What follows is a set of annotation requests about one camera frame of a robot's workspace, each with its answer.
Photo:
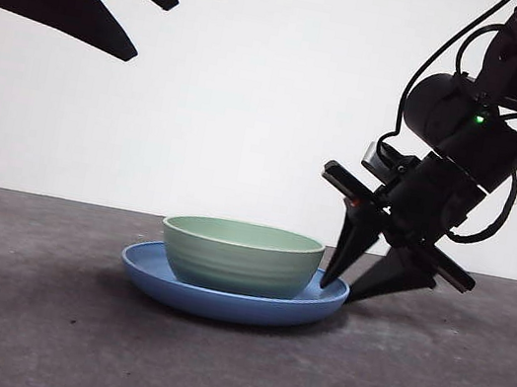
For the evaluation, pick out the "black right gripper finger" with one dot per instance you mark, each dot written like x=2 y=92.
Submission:
x=350 y=240
x=396 y=275

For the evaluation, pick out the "green ribbed bowl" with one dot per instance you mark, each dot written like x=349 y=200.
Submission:
x=236 y=265

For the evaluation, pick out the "blue plate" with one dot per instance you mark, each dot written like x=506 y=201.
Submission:
x=228 y=306

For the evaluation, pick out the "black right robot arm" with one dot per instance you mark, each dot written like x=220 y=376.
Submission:
x=434 y=104

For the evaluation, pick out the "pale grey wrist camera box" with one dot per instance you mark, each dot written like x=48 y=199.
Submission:
x=371 y=157

